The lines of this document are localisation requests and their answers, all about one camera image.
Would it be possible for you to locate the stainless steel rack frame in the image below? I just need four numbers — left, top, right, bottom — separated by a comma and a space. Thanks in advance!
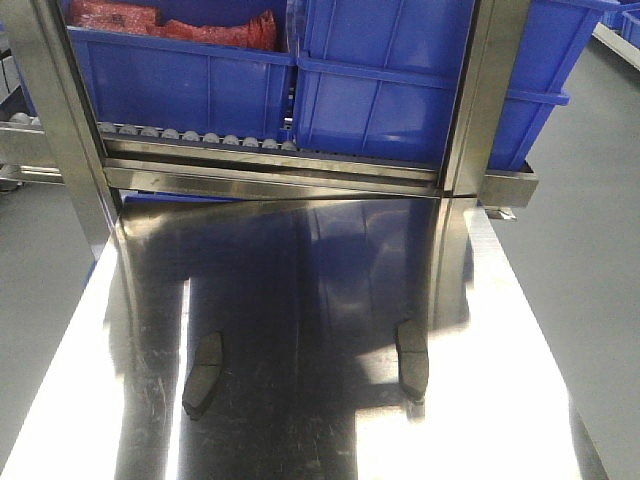
1, 1, 537, 255

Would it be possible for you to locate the right blue plastic bin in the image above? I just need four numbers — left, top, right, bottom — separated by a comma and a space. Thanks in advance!
293, 1, 619, 171

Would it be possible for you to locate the blue plastic bin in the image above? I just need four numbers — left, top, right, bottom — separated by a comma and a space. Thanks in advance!
67, 1, 295, 140
293, 1, 619, 171

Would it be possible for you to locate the left blue plastic bin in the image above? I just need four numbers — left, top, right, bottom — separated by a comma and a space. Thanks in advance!
67, 1, 295, 140

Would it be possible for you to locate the red mesh bag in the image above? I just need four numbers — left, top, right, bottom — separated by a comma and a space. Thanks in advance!
67, 1, 277, 51

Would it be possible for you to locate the brake pad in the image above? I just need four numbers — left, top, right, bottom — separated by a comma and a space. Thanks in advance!
395, 320, 429, 401
182, 331, 224, 421

